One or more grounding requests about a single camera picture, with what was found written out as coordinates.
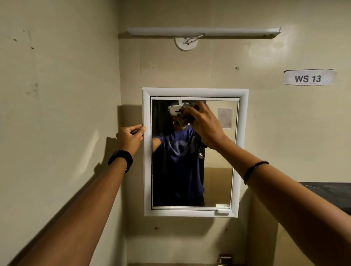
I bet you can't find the white tube light fixture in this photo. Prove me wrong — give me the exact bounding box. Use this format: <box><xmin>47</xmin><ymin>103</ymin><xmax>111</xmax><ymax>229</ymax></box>
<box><xmin>127</xmin><ymin>26</ymin><xmax>281</xmax><ymax>39</ymax></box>

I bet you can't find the round white junction box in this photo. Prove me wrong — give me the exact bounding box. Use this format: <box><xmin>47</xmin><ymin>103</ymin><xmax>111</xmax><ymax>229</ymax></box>
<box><xmin>174</xmin><ymin>36</ymin><xmax>199</xmax><ymax>52</ymax></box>

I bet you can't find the white cabinet door handle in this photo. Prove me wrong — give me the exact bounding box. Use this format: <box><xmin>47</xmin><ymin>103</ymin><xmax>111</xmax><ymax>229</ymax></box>
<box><xmin>215</xmin><ymin>204</ymin><xmax>232</xmax><ymax>215</ymax></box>

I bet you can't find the white paper label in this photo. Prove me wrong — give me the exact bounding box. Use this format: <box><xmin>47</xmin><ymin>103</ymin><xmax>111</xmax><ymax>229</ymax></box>
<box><xmin>283</xmin><ymin>69</ymin><xmax>337</xmax><ymax>86</ymax></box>

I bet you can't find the white framed mirror cabinet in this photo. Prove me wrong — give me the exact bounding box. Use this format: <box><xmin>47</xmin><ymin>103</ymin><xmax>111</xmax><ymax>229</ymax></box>
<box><xmin>142</xmin><ymin>87</ymin><xmax>249</xmax><ymax>218</ymax></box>

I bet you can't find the black beaded bracelet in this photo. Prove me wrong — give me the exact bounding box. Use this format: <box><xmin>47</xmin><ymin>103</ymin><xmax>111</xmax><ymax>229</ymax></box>
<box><xmin>243</xmin><ymin>161</ymin><xmax>270</xmax><ymax>185</ymax></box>

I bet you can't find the white light wire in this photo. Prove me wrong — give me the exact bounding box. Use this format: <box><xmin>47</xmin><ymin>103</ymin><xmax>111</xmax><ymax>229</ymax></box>
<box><xmin>183</xmin><ymin>33</ymin><xmax>205</xmax><ymax>45</ymax></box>

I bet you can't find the dark stone counter slab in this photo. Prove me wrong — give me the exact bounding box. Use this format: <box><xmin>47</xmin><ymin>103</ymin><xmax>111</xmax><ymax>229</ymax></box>
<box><xmin>299</xmin><ymin>182</ymin><xmax>351</xmax><ymax>215</ymax></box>

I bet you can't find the brown cleaning cloth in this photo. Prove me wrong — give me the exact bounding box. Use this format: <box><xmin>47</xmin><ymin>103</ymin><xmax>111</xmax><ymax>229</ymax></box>
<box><xmin>175</xmin><ymin>105</ymin><xmax>196</xmax><ymax>127</ymax></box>

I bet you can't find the person's right hand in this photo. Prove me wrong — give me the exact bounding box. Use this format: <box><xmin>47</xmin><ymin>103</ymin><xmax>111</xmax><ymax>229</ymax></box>
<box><xmin>182</xmin><ymin>100</ymin><xmax>230</xmax><ymax>151</ymax></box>

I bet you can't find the person's right forearm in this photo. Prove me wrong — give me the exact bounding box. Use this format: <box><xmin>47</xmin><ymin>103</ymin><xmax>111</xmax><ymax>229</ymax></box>
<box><xmin>213</xmin><ymin>136</ymin><xmax>351</xmax><ymax>266</ymax></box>

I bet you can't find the black wrist watch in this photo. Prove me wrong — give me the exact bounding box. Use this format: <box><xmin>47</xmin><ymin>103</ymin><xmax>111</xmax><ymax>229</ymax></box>
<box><xmin>107</xmin><ymin>150</ymin><xmax>134</xmax><ymax>174</ymax></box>

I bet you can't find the person's left forearm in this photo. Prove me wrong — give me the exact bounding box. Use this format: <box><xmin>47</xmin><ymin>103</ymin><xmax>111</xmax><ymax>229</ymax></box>
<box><xmin>16</xmin><ymin>157</ymin><xmax>128</xmax><ymax>266</ymax></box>

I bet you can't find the person's left hand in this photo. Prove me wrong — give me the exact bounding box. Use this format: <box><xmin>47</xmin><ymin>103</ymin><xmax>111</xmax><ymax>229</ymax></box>
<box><xmin>116</xmin><ymin>124</ymin><xmax>147</xmax><ymax>156</ymax></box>

